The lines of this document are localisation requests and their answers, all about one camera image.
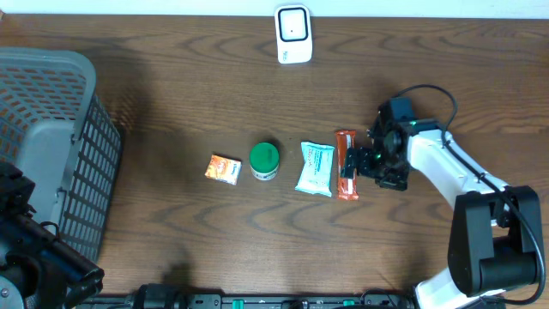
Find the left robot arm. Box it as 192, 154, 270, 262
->
1, 162, 190, 308

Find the white barcode scanner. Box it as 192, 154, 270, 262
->
274, 4, 313, 64

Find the red candy bar wrapper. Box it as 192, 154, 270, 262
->
335, 130, 359, 201

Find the orange small box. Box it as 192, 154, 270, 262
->
205, 154, 242, 185

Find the green lid jar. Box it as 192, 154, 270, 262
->
250, 142, 280, 181

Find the teal wipes packet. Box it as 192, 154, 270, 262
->
295, 142, 335, 197

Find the black right camera cable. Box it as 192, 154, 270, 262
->
392, 83, 547, 306

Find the grey plastic basket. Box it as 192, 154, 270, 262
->
1, 47, 123, 262

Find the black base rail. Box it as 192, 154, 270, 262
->
76, 293, 415, 309

